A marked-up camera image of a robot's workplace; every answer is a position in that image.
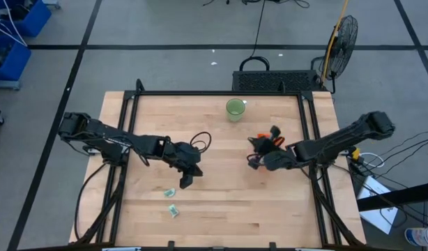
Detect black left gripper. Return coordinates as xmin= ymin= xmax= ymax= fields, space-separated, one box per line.
xmin=171 ymin=141 xmax=204 ymax=190

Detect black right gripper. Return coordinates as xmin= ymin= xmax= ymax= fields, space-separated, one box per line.
xmin=247 ymin=125 xmax=286 ymax=171

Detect orange plastic basket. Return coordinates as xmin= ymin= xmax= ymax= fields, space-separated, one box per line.
xmin=256 ymin=132 xmax=286 ymax=147

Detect green cup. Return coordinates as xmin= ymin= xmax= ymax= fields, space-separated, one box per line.
xmin=225 ymin=98 xmax=247 ymax=123

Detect black perforated equipment case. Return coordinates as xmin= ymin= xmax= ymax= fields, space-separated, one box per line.
xmin=231 ymin=69 xmax=323 ymax=93

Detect black floor fan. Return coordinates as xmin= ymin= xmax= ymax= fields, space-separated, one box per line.
xmin=310 ymin=15 xmax=360 ymax=95

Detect white paper box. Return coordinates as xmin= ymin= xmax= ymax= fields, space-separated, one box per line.
xmin=356 ymin=175 xmax=399 ymax=236

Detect black beam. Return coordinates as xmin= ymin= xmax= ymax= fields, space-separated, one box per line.
xmin=356 ymin=181 xmax=428 ymax=212

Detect white and blue object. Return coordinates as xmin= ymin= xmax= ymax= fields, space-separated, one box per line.
xmin=404 ymin=227 xmax=428 ymax=247

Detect blue storage bin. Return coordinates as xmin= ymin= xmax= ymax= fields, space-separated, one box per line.
xmin=0 ymin=0 xmax=52 ymax=38
xmin=0 ymin=36 xmax=32 ymax=90

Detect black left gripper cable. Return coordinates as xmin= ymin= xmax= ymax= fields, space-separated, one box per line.
xmin=189 ymin=131 xmax=213 ymax=154

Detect black looped cable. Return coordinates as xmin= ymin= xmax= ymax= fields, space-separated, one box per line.
xmin=238 ymin=56 xmax=270 ymax=73

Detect thin black floor cable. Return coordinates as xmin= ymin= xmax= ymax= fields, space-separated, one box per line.
xmin=250 ymin=0 xmax=267 ymax=59

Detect coiled white cable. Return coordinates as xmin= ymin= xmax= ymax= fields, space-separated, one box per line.
xmin=359 ymin=151 xmax=385 ymax=169

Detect black arm base cable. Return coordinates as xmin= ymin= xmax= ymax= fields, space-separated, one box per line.
xmin=73 ymin=161 xmax=109 ymax=242

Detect yellow cable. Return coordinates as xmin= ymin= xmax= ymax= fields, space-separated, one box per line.
xmin=321 ymin=0 xmax=351 ymax=83

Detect black tangled floor cables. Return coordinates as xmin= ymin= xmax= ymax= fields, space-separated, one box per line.
xmin=202 ymin=0 xmax=311 ymax=10

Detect black cable bundle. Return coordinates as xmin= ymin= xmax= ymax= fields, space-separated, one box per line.
xmin=374 ymin=125 xmax=428 ymax=179

